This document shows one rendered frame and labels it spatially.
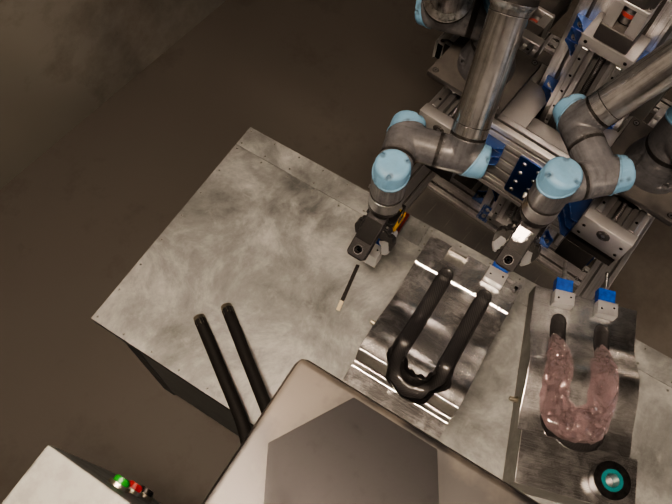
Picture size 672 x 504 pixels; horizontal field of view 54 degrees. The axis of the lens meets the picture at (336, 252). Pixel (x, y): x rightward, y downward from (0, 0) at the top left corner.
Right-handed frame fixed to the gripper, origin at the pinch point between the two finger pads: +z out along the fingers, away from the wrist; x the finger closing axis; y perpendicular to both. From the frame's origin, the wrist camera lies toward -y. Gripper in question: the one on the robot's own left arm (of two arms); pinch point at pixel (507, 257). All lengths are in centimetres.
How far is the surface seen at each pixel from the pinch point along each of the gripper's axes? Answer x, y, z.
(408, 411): 2.0, -39.9, 15.0
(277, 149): 70, 7, 21
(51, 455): 41, -86, -46
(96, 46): 180, 35, 72
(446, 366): -0.3, -27.6, 9.3
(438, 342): 3.9, -23.0, 10.8
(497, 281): -1.0, -1.9, 9.3
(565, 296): -17.4, 5.5, 12.7
